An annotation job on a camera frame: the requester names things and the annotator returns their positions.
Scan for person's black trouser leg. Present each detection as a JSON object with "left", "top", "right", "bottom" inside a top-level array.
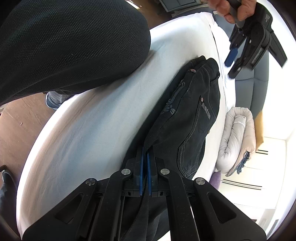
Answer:
[{"left": 1, "top": 1, "right": 151, "bottom": 105}]

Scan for person's left hand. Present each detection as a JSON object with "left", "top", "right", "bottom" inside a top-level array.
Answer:
[{"left": 207, "top": 0, "right": 258, "bottom": 25}]

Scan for grey upholstered headboard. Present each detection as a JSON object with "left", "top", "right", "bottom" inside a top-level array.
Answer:
[{"left": 214, "top": 14, "right": 270, "bottom": 117}]

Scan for black denim pants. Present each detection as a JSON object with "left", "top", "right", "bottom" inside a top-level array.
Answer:
[{"left": 120, "top": 55, "right": 221, "bottom": 241}]

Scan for yellow pillow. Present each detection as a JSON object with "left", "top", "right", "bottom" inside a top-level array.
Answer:
[{"left": 254, "top": 111, "right": 264, "bottom": 151}]

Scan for folded beige grey duvet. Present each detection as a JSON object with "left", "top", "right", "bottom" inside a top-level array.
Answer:
[{"left": 216, "top": 107, "right": 256, "bottom": 177}]

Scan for purple cushion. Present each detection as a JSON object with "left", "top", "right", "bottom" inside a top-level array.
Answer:
[{"left": 209, "top": 171, "right": 221, "bottom": 190}]

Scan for folded blue grey garment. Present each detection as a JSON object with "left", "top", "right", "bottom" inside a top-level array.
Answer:
[{"left": 236, "top": 151, "right": 250, "bottom": 174}]

